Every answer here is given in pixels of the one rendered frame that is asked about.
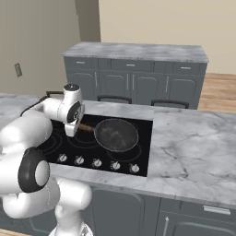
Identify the grey island cupboards marble top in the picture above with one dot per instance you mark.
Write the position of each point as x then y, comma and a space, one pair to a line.
138, 73

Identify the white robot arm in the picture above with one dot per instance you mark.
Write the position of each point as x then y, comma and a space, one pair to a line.
21, 138

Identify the black stool backrest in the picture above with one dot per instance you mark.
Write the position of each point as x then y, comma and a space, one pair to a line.
169, 102
114, 98

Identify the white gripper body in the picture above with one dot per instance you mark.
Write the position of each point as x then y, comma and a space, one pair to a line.
71, 128

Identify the grey cupboard door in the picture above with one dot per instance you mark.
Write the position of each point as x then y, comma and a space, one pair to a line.
202, 229
123, 215
41, 226

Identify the silver hob knob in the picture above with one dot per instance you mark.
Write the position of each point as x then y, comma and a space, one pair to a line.
97, 162
62, 158
134, 168
79, 160
115, 165

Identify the grey drawer front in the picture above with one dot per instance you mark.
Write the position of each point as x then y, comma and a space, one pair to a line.
184, 209

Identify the black glass hob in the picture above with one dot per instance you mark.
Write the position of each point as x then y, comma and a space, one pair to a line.
144, 147

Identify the grey wall socket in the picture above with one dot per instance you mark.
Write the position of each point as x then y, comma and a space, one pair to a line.
18, 69

